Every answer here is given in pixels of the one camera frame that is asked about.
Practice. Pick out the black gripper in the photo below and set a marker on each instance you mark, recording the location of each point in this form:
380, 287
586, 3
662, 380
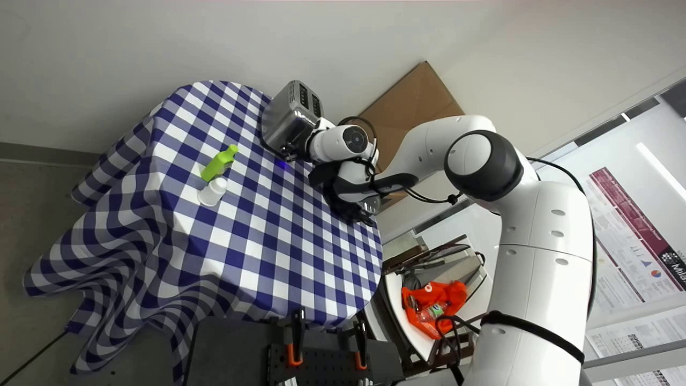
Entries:
304, 147

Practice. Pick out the silver two-slot toaster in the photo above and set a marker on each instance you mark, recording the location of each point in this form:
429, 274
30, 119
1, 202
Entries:
284, 119

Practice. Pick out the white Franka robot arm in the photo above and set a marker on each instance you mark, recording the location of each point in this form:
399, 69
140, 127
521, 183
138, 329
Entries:
544, 250

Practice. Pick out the small green bottle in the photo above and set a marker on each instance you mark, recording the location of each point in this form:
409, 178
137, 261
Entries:
218, 163

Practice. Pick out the small white bottle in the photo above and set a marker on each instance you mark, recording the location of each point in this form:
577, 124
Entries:
214, 191

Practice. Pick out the brown cardboard sheet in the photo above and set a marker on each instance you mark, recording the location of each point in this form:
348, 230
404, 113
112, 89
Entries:
410, 97

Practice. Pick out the blue white checked tablecloth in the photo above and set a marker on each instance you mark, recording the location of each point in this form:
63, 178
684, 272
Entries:
215, 250

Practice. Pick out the wall poster red header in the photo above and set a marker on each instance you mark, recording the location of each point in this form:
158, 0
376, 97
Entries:
645, 250

